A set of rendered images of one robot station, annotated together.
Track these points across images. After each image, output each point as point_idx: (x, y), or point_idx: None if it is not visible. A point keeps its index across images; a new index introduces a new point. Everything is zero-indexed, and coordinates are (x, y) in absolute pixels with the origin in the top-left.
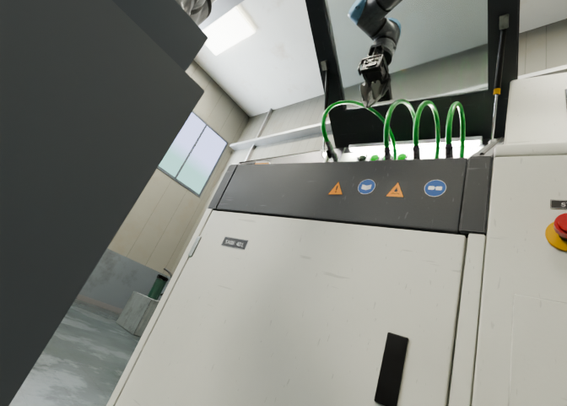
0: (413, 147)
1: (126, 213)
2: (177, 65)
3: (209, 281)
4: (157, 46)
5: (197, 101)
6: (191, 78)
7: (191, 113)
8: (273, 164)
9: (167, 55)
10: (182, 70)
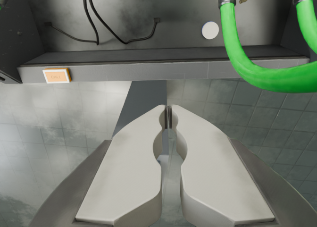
0: (293, 4)
1: (167, 124)
2: (167, 163)
3: None
4: (166, 169)
5: (168, 151)
6: (168, 159)
7: (168, 147)
8: (86, 81)
9: (166, 167)
10: (167, 162)
